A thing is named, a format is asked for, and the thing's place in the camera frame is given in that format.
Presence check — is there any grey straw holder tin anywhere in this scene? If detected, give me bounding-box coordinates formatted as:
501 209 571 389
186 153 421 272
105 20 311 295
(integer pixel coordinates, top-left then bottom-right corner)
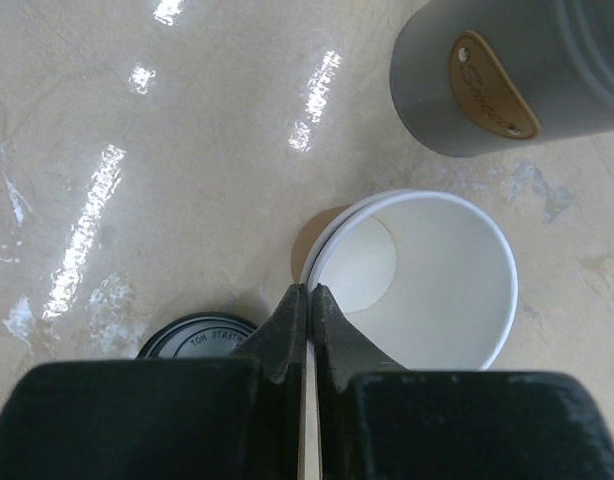
389 1 614 157

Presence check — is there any black plastic cup lid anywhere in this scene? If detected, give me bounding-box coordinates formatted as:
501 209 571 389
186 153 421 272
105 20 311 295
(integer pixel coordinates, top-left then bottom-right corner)
137 312 257 359

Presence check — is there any brown paper coffee cup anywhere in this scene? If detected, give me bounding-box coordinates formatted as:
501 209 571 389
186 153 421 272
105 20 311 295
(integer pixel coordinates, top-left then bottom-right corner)
291 190 518 479

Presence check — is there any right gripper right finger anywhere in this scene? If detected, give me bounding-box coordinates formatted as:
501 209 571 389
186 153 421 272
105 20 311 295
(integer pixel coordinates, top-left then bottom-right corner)
311 286 614 479

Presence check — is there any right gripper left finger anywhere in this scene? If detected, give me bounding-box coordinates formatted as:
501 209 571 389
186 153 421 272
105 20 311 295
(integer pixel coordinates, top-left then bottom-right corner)
0 285 307 479

